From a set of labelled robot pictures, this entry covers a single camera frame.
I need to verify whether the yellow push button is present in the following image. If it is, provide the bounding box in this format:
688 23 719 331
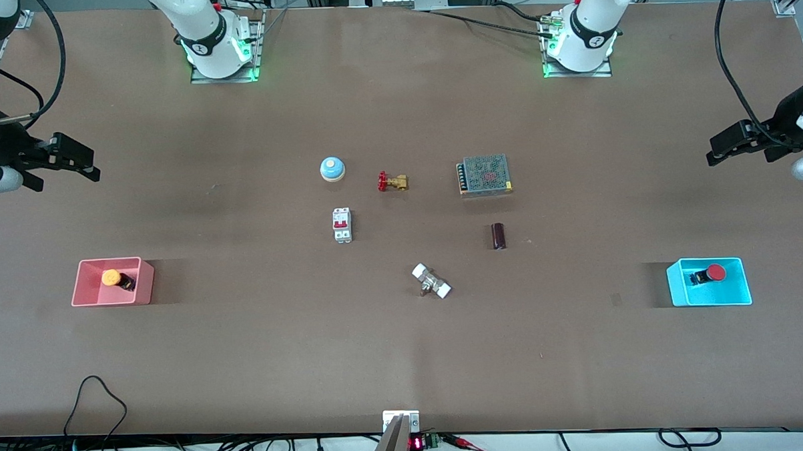
101 268 137 294

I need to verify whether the red push button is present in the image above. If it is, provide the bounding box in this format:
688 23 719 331
689 264 728 287

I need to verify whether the pink plastic bin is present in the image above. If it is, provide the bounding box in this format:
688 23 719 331
69 256 156 308

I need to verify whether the blue plastic bin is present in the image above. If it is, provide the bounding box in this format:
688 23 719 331
665 256 754 309

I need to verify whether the metal mesh power supply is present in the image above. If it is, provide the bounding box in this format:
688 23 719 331
456 153 515 198

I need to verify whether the blue call bell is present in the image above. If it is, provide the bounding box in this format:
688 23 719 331
319 155 346 183

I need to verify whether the white circuit breaker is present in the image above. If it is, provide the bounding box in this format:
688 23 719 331
332 207 353 245

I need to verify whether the metal valve with white caps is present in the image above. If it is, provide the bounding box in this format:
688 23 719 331
411 262 453 300

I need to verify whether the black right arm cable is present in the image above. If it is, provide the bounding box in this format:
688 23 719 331
0 0 70 131

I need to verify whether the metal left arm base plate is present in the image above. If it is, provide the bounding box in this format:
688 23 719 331
538 10 615 81

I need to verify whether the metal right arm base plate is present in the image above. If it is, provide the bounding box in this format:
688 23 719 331
187 9 267 85

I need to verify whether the black cable to arm base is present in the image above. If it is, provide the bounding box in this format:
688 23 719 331
425 0 556 44

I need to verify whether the black coiled cable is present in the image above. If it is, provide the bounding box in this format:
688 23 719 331
657 426 723 450

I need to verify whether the brass valve with red handle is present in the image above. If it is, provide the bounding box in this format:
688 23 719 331
377 171 410 193

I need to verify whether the red clip lead wire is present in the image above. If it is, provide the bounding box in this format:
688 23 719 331
443 432 500 451

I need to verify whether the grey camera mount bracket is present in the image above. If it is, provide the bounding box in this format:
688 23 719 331
366 408 423 451

